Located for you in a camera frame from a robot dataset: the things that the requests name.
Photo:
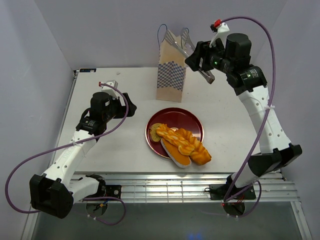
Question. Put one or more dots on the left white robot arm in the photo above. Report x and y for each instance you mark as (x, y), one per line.
(54, 192)

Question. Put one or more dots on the left blue corner label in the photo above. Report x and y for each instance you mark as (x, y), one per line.
(87, 70)

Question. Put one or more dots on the dark red round plate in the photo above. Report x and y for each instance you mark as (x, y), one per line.
(175, 118)

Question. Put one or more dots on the orange flat white-edged bread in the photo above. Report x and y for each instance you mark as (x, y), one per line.
(182, 161)

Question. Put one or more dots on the aluminium rail frame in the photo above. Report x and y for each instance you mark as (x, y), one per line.
(124, 156)

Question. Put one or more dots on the orange iced twisted pastry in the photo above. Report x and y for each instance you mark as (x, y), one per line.
(183, 145)

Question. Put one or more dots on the metal serving tongs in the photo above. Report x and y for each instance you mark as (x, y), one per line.
(183, 45)

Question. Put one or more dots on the blue checkered paper bag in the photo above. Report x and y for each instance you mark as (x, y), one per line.
(171, 72)

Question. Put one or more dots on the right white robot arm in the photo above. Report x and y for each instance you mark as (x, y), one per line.
(250, 86)

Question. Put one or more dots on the right blue corner label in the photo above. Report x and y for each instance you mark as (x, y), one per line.
(236, 70)

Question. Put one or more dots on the blue corner label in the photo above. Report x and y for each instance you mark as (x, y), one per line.
(87, 70)
(236, 70)

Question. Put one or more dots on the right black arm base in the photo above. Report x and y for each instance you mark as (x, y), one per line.
(218, 192)

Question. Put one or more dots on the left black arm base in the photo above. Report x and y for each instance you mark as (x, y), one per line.
(113, 191)

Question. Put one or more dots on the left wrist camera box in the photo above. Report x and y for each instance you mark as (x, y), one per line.
(105, 87)

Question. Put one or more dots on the golden braided loaf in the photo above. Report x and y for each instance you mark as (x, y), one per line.
(200, 155)

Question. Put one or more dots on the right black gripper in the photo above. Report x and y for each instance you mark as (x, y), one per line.
(193, 60)

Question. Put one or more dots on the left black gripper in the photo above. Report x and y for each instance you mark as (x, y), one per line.
(122, 109)

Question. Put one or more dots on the brown sliced bread piece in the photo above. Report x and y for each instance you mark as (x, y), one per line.
(152, 132)

